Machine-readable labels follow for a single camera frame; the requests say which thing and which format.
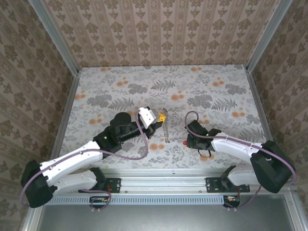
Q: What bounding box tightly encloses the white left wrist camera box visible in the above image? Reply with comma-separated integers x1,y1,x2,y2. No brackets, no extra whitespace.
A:
138,106,160,131

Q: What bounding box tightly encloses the aluminium table side rail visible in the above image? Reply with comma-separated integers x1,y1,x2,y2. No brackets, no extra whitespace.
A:
51,73,81,164
245,71,274,145

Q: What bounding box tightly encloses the black connector box with wires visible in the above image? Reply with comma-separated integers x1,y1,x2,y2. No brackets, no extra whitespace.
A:
222,194,242,209
89,196,112,209

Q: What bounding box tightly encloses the aluminium frame post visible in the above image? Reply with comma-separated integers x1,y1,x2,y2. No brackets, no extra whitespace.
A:
28,0,80,77
245,0,294,73

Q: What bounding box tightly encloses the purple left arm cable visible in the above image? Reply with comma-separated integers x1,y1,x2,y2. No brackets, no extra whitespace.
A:
20,111,149,212

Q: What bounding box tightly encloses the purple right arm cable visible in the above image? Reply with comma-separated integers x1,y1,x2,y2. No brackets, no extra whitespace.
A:
184,110,297,210

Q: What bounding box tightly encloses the aluminium lower frame bar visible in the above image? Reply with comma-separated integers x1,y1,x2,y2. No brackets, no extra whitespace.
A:
285,190,308,231
21,207,45,231

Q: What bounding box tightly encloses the grey metal panel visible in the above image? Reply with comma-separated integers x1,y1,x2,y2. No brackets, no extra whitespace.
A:
36,204,298,231

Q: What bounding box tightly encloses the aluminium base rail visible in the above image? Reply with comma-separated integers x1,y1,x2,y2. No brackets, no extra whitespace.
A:
35,168,299,193

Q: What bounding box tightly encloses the grey slotted cable duct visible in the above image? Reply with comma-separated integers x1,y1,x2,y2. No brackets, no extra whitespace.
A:
51,194,224,205

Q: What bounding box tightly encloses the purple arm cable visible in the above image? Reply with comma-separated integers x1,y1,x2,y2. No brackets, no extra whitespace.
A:
20,111,149,212
184,110,297,210

